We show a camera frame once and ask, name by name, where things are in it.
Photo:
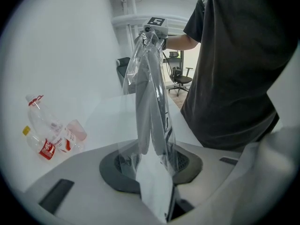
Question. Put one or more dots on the small bottle with yellow cap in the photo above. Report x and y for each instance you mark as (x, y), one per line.
(45, 150)

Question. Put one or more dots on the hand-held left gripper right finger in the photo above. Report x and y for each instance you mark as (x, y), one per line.
(222, 184)

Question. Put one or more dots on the black swivel chair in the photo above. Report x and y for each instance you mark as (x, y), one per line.
(181, 78)

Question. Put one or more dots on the dark grey garment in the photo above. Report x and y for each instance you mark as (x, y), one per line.
(143, 114)

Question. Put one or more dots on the dark cloth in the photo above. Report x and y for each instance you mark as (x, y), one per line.
(154, 191)

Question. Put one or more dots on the person's right forearm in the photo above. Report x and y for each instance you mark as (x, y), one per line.
(180, 42)

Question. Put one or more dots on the white framed chair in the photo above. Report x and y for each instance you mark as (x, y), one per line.
(122, 69)

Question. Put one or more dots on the pink plastic cup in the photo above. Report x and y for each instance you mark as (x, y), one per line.
(77, 130)

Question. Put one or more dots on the person in dark t-shirt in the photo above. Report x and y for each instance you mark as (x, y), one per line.
(234, 67)

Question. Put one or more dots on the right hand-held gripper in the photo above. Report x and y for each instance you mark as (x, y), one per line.
(157, 26)

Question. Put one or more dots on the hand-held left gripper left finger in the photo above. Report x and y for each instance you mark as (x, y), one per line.
(82, 196)

